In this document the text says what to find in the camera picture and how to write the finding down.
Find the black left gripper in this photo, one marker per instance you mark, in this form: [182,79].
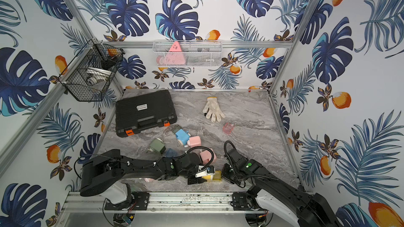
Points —
[195,179]

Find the white knit work glove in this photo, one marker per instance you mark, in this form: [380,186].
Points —
[213,111]

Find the blue clear sharpener tray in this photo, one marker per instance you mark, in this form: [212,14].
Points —
[170,153]

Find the black wire basket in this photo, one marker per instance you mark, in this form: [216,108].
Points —
[93,71]

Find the blue pencil sharpener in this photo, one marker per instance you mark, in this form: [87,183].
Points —
[182,137]

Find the yellow pencil sharpener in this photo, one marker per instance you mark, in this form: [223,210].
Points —
[208,177]

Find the pink pencil sharpener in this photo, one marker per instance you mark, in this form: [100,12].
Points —
[193,142]
[206,157]

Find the clear wall-mounted shelf bin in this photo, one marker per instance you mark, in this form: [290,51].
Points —
[198,53]

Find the black plastic tool case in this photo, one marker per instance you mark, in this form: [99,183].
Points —
[136,114]

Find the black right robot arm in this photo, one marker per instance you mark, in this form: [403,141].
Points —
[298,208]

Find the pink triangular object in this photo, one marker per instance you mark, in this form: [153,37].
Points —
[175,55]

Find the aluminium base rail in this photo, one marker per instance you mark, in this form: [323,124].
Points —
[172,202]

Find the clear red-rimmed sharpener tray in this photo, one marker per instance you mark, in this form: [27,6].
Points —
[228,128]

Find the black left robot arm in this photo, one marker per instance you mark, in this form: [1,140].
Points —
[101,171]

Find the yellow clear sharpener tray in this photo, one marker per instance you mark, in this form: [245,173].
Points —
[217,177]

